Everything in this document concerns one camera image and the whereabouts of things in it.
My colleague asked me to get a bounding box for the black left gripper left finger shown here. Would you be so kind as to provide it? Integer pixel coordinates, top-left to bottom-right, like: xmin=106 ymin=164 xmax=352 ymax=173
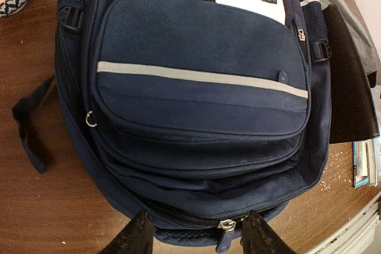
xmin=99 ymin=211 xmax=154 ymax=254

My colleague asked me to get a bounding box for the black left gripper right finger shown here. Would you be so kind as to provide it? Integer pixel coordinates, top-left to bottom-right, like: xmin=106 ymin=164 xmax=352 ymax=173
xmin=241 ymin=211 xmax=296 ymax=254

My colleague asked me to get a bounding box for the Wuthering Heights book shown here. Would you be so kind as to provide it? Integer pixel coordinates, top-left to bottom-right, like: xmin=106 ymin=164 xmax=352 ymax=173
xmin=352 ymin=137 xmax=380 ymax=188

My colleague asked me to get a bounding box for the navy blue student backpack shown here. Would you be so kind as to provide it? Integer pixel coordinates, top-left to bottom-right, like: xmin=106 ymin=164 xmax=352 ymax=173
xmin=13 ymin=0 xmax=332 ymax=253

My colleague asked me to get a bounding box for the grey fabric pouch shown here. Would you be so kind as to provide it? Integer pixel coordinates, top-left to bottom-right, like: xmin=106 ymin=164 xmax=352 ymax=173
xmin=319 ymin=0 xmax=380 ymax=88

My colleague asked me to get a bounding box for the aluminium front rail frame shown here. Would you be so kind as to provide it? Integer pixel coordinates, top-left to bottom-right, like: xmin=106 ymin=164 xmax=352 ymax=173
xmin=307 ymin=192 xmax=380 ymax=254

